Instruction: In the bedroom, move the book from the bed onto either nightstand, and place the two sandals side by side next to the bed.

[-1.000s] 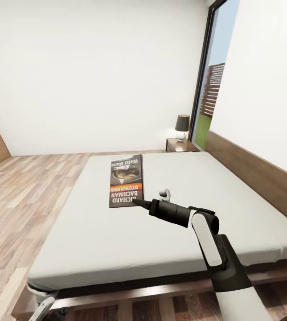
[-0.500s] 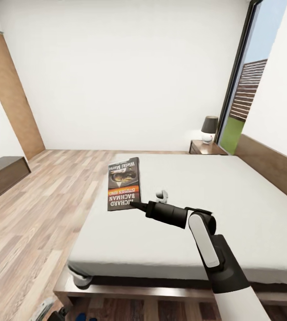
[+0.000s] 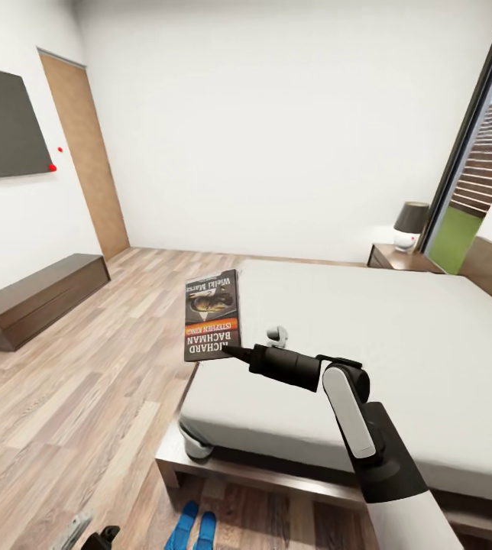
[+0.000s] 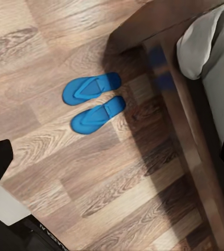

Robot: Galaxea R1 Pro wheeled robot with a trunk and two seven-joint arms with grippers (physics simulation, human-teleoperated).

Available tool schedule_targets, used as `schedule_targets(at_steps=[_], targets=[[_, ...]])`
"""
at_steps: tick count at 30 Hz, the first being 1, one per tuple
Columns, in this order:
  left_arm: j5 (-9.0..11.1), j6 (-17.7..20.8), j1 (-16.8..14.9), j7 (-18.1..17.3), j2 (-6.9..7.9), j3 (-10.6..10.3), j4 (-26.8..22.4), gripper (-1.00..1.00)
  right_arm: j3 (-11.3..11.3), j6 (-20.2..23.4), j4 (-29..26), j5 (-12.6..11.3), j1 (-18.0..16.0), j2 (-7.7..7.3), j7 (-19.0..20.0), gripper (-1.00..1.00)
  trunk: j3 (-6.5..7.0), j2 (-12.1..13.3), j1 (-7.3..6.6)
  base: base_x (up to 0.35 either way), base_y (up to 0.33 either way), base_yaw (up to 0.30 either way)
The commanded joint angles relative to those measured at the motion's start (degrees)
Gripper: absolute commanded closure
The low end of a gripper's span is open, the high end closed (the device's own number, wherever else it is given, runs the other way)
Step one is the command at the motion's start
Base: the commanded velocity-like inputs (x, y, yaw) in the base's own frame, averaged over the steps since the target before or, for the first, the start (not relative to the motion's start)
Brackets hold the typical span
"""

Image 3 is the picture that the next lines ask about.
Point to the nightstand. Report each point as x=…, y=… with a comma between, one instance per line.
x=386, y=256

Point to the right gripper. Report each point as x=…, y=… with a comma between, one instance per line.
x=273, y=362

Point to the sandal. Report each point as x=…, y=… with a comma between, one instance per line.
x=206, y=532
x=180, y=536

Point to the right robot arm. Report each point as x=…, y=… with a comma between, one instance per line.
x=403, y=510

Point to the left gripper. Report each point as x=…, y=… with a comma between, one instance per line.
x=101, y=541

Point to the table lamp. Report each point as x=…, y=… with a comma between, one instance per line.
x=411, y=222

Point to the hardback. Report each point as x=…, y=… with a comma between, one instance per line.
x=212, y=316

